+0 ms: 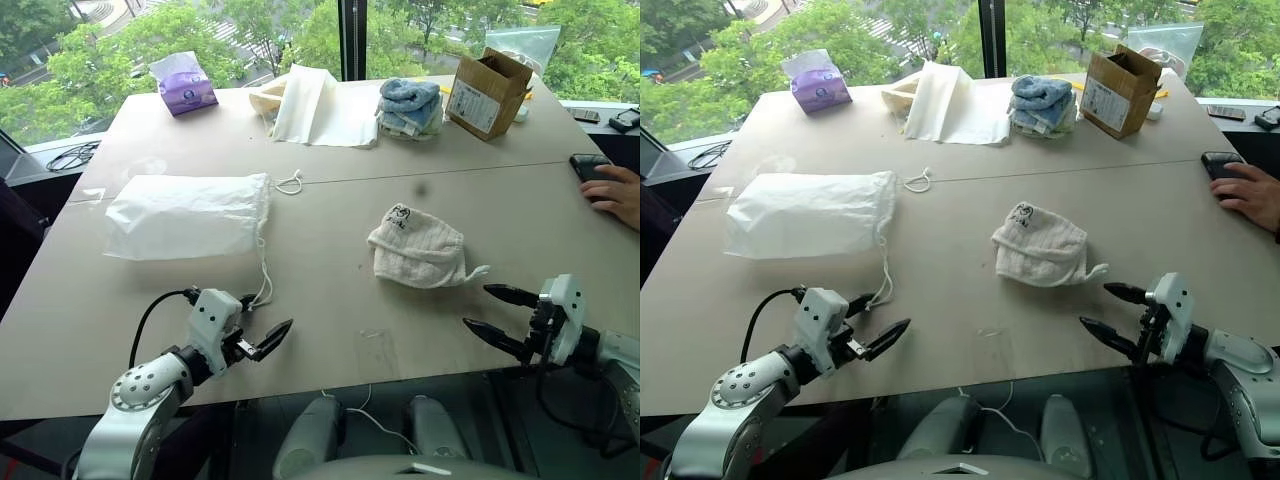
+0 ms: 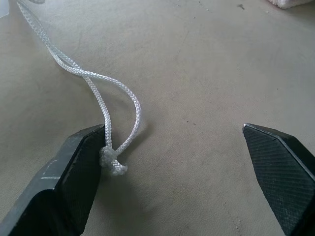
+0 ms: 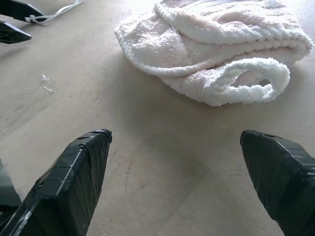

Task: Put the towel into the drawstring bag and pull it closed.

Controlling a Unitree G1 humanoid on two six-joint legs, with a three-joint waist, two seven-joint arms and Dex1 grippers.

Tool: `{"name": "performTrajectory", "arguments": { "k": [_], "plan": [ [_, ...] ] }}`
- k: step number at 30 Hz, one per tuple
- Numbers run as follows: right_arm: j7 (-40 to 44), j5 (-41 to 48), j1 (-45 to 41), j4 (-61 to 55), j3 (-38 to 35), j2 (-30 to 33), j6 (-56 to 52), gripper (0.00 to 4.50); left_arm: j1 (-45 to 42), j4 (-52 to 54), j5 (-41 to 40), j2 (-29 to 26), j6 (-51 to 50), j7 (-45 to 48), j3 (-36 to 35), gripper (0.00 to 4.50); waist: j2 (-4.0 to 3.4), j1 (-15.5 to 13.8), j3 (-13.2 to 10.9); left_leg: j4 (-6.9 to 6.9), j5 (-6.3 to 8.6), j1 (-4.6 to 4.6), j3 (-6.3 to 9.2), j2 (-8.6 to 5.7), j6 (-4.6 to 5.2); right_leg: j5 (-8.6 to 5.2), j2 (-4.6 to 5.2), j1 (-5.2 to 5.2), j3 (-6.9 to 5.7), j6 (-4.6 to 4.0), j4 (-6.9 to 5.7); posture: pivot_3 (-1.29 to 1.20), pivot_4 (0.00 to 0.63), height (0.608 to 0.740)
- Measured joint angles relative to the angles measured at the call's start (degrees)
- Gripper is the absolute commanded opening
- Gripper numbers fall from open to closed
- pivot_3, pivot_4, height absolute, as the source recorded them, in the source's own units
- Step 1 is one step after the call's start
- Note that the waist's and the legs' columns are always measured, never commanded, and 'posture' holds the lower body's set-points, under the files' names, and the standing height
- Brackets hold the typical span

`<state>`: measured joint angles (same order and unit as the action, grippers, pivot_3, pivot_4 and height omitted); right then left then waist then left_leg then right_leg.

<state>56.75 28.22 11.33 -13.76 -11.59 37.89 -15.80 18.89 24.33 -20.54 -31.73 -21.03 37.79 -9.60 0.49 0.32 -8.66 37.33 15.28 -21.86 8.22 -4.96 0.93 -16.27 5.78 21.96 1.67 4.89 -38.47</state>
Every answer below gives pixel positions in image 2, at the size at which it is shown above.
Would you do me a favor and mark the white braided rope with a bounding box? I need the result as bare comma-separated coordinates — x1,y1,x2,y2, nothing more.
16,0,143,177

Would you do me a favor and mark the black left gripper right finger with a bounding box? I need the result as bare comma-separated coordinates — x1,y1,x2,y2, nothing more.
242,123,315,236

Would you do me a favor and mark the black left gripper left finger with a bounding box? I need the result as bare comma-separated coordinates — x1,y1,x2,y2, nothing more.
0,123,106,236

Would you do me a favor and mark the white cloth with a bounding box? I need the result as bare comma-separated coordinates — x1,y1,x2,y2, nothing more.
267,0,315,10

